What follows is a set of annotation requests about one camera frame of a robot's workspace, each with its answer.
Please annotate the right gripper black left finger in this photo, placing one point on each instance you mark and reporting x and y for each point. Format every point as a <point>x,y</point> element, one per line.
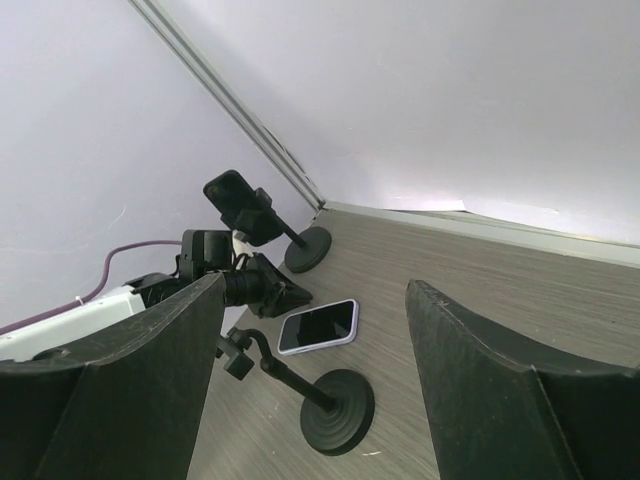
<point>122,403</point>

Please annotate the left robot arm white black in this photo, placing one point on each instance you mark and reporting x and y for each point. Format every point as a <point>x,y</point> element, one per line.
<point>251,280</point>

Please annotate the black phone stand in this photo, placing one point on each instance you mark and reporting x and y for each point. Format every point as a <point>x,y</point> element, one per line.
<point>338,408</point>

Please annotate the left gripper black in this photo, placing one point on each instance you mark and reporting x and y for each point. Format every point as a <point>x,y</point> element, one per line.
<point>276,294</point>

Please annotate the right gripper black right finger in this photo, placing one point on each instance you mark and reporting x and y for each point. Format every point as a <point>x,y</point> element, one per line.
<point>501,405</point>

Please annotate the black smartphone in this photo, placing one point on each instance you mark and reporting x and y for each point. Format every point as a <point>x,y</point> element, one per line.
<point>231,194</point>

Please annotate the lavender smartphone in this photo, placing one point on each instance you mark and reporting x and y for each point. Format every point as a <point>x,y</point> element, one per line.
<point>318,328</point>

